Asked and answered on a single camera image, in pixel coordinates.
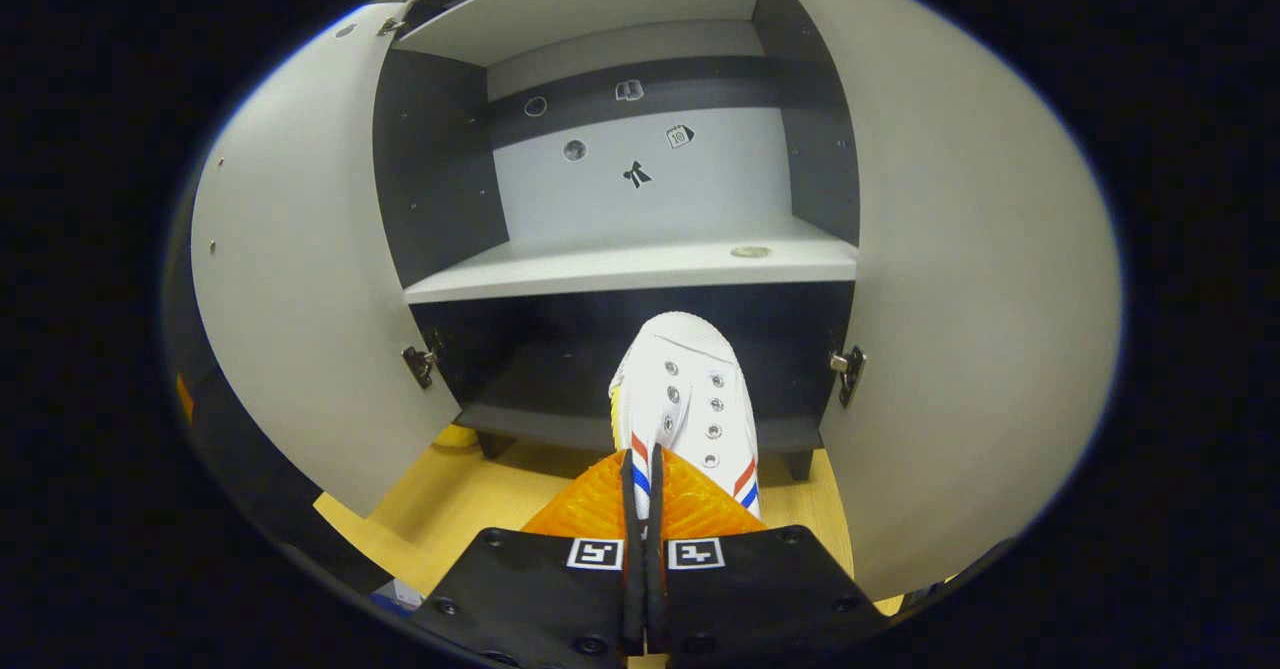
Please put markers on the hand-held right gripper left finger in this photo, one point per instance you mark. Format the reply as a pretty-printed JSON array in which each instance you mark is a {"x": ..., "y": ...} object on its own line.
[{"x": 530, "y": 589}]

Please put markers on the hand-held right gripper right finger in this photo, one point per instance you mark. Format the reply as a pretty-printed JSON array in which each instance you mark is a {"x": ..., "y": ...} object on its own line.
[{"x": 760, "y": 589}]

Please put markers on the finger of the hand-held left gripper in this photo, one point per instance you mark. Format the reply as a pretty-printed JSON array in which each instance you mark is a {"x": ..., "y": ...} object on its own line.
[{"x": 185, "y": 397}]

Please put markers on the grey cabinet door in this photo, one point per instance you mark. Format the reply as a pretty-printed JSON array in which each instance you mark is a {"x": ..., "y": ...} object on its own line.
[
  {"x": 300, "y": 279},
  {"x": 980, "y": 299}
]

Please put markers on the white canvas shoe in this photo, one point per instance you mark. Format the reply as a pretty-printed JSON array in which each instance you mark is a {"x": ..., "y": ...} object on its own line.
[{"x": 690, "y": 389}]

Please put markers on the grey shoe cabinet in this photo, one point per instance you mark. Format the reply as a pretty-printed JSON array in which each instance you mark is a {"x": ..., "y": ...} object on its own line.
[{"x": 640, "y": 264}]

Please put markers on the blue and white item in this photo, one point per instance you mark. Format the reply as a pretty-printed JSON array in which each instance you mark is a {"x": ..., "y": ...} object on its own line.
[{"x": 400, "y": 594}]

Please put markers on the yellow soft object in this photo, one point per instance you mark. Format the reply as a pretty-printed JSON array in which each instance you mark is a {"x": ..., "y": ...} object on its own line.
[{"x": 455, "y": 437}]

